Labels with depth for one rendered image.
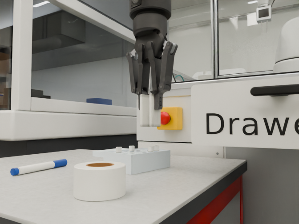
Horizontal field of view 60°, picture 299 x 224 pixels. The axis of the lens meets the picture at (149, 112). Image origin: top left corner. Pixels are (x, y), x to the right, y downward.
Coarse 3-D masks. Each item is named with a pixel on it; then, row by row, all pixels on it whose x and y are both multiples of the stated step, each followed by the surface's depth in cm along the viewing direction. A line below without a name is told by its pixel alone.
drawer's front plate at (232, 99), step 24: (192, 96) 47; (216, 96) 45; (240, 96) 43; (264, 96) 41; (288, 96) 39; (192, 120) 47; (216, 120) 45; (240, 120) 43; (288, 120) 39; (216, 144) 45; (240, 144) 43; (264, 144) 41; (288, 144) 39
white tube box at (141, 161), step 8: (104, 152) 55; (112, 152) 53; (128, 152) 56; (136, 152) 56; (144, 152) 56; (152, 152) 54; (160, 152) 56; (168, 152) 58; (104, 160) 54; (112, 160) 53; (120, 160) 51; (128, 160) 50; (136, 160) 50; (144, 160) 52; (152, 160) 54; (160, 160) 56; (168, 160) 58; (128, 168) 50; (136, 168) 50; (144, 168) 52; (152, 168) 54; (160, 168) 56
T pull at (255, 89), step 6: (288, 84) 36; (294, 84) 36; (252, 90) 39; (258, 90) 38; (264, 90) 38; (270, 90) 38; (276, 90) 37; (282, 90) 37; (288, 90) 36; (294, 90) 36
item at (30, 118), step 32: (32, 0) 94; (64, 0) 107; (96, 0) 123; (128, 0) 147; (128, 32) 147; (0, 128) 89; (32, 128) 93; (64, 128) 105; (96, 128) 122; (128, 128) 144
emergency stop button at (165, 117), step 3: (162, 114) 78; (165, 114) 78; (168, 114) 78; (162, 117) 78; (165, 117) 77; (168, 117) 77; (162, 120) 78; (165, 120) 77; (168, 120) 77; (162, 123) 78; (165, 123) 78
